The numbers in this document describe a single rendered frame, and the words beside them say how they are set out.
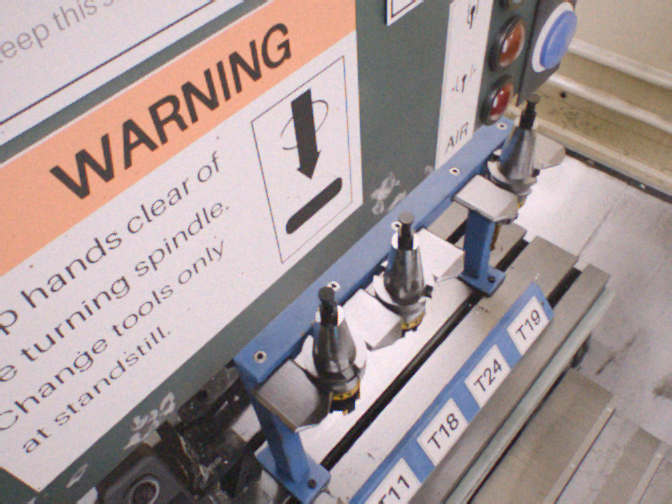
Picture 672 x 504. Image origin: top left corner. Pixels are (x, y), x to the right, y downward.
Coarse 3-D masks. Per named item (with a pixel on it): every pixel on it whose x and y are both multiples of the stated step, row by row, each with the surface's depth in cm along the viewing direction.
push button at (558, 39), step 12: (564, 12) 31; (552, 24) 31; (564, 24) 31; (576, 24) 32; (552, 36) 30; (564, 36) 31; (552, 48) 31; (564, 48) 32; (540, 60) 32; (552, 60) 32
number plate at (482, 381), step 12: (492, 348) 89; (480, 360) 88; (492, 360) 88; (504, 360) 90; (480, 372) 87; (492, 372) 88; (504, 372) 90; (468, 384) 86; (480, 384) 87; (492, 384) 88; (480, 396) 87
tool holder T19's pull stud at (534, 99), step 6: (534, 96) 66; (528, 102) 65; (534, 102) 65; (528, 108) 66; (534, 108) 66; (522, 114) 67; (528, 114) 67; (534, 114) 67; (522, 120) 67; (528, 120) 67; (534, 120) 67; (522, 126) 68; (528, 126) 68
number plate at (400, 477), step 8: (400, 464) 79; (392, 472) 79; (400, 472) 79; (408, 472) 80; (384, 480) 78; (392, 480) 79; (400, 480) 79; (408, 480) 80; (416, 480) 81; (376, 488) 77; (384, 488) 78; (392, 488) 78; (400, 488) 79; (408, 488) 80; (416, 488) 81; (376, 496) 77; (384, 496) 78; (392, 496) 78; (400, 496) 79; (408, 496) 80
